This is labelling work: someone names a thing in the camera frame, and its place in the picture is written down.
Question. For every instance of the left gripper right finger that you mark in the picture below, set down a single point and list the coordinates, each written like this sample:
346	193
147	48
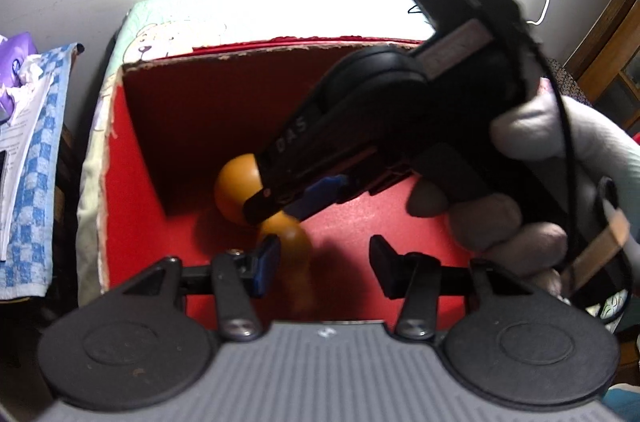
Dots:
394	271

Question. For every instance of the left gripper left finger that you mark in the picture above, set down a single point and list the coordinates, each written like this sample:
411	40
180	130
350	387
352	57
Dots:
250	272

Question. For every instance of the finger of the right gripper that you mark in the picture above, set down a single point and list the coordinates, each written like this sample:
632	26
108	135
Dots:
267	203
316	197

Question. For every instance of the orange wooden gourd toy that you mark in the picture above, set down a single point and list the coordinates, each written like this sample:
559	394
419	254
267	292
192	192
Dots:
237	187

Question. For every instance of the white gloved right hand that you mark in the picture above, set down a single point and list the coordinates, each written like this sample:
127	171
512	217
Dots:
523	228

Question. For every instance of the red cardboard box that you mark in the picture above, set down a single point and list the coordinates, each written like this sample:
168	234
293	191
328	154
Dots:
175	123

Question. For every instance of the wooden cabinet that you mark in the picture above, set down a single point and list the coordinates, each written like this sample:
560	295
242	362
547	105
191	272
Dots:
606	64

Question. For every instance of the blue checkered towel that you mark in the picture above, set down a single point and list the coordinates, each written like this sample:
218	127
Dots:
30	141

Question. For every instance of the purple tissue pack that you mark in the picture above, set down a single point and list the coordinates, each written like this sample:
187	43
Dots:
19	74

